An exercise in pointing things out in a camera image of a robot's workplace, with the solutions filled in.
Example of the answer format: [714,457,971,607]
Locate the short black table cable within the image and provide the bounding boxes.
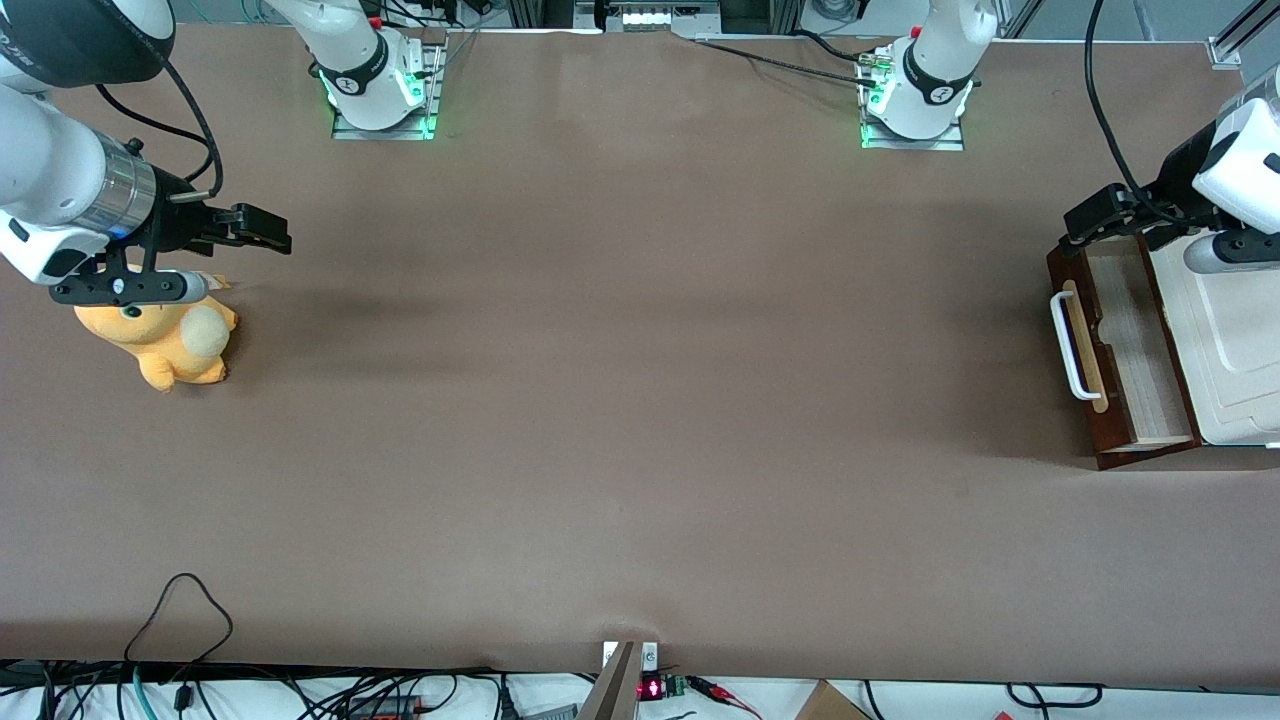
[790,28,871,64]

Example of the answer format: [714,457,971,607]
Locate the orange plush toy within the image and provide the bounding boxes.
[75,298,239,393]

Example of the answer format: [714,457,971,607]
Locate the orange black connector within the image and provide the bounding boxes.
[350,696,434,720]

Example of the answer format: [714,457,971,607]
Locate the aluminium frame profile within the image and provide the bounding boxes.
[1207,0,1280,70]

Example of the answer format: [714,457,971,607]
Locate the white drawer handle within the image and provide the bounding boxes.
[1050,289,1104,401]

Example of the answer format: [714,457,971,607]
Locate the white lit device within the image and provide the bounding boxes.
[598,0,723,37]

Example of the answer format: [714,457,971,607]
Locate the black looped cable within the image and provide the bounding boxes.
[125,572,235,667]

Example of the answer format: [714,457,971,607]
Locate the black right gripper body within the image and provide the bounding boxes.
[150,170,246,273]

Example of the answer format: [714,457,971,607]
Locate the white drawer cabinet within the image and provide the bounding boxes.
[1150,232,1280,447]

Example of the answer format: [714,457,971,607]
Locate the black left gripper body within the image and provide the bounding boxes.
[1137,127,1220,248]

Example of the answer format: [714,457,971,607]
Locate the long black table cable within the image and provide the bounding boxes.
[692,39,883,87]

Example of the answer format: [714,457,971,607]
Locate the grey camera support strut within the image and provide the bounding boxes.
[577,641,641,720]

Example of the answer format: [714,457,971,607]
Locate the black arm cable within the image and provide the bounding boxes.
[1085,0,1217,227]
[95,60,223,201]

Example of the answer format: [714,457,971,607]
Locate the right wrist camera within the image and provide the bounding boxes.
[50,268,212,307]

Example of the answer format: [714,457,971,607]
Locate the red black alligator clips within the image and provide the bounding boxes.
[690,677,764,719]

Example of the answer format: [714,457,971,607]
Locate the black cable loop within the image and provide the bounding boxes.
[1005,681,1104,710]

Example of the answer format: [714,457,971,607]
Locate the brown cardboard piece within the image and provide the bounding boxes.
[795,680,872,720]

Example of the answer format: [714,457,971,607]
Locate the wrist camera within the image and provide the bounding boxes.
[50,268,212,307]
[1183,230,1280,277]

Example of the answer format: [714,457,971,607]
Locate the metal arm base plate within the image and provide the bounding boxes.
[332,28,447,142]
[860,45,967,152]

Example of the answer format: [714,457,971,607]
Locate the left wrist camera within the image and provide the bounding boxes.
[1183,230,1280,277]

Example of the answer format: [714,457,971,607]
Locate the dark wood drawer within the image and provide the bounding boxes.
[1047,232,1202,471]

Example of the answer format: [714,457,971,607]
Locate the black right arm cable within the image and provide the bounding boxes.
[95,60,223,201]

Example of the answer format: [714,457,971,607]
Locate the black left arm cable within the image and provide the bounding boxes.
[1085,0,1217,227]

